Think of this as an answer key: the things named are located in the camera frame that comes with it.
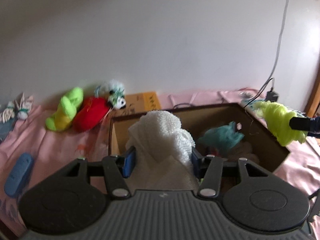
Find white fluffy towel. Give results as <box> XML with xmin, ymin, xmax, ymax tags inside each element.
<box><xmin>126</xmin><ymin>111</ymin><xmax>199</xmax><ymax>192</ymax></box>

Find neon yellow knotted cloth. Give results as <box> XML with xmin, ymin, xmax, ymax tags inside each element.
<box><xmin>253</xmin><ymin>101</ymin><xmax>307</xmax><ymax>146</ymax></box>

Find teal fluffy plush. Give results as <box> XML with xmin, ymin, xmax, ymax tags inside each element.
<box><xmin>196</xmin><ymin>121</ymin><xmax>245</xmax><ymax>157</ymax></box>

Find brown cardboard box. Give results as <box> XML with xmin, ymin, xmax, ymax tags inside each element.
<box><xmin>108</xmin><ymin>102</ymin><xmax>292</xmax><ymax>188</ymax></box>

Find beige plush bear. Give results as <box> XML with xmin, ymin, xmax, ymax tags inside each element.
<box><xmin>226</xmin><ymin>141</ymin><xmax>260</xmax><ymax>164</ymax></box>

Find black power adapter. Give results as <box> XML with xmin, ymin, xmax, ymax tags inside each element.
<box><xmin>265</xmin><ymin>90</ymin><xmax>279</xmax><ymax>102</ymax></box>

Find yellow book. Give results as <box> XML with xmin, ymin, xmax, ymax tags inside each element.
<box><xmin>124</xmin><ymin>92</ymin><xmax>162</xmax><ymax>115</ymax></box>

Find red plush toy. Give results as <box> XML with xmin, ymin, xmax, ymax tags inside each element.
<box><xmin>72</xmin><ymin>96</ymin><xmax>112</xmax><ymax>133</ymax></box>

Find white power strip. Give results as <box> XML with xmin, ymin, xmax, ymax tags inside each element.
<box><xmin>240</xmin><ymin>99</ymin><xmax>265</xmax><ymax>111</ymax></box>

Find white panda plush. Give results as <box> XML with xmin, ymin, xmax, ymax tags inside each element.
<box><xmin>94</xmin><ymin>80</ymin><xmax>126</xmax><ymax>110</ymax></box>

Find pink bed sheet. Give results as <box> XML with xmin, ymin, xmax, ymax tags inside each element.
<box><xmin>1</xmin><ymin>88</ymin><xmax>319</xmax><ymax>239</ymax></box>

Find green yellow plush toy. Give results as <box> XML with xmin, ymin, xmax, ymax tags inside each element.
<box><xmin>46</xmin><ymin>87</ymin><xmax>84</xmax><ymax>132</ymax></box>

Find blue glasses case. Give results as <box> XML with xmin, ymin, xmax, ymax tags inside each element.
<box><xmin>4</xmin><ymin>153</ymin><xmax>34</xmax><ymax>198</ymax></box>

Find white knotted cloth toy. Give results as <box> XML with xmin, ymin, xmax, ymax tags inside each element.
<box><xmin>1</xmin><ymin>94</ymin><xmax>34</xmax><ymax>124</ymax></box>

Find grey power cable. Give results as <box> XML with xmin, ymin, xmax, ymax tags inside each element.
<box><xmin>243</xmin><ymin>0</ymin><xmax>291</xmax><ymax>108</ymax></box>

